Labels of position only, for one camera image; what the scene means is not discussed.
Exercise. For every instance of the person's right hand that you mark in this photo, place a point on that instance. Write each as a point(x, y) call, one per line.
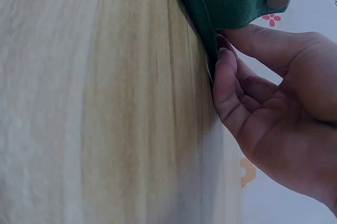
point(284, 129)

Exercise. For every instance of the person's right fingers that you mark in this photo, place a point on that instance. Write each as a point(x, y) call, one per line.
point(229, 84)

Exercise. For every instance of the person's right thumb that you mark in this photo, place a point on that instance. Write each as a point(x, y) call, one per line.
point(268, 40)

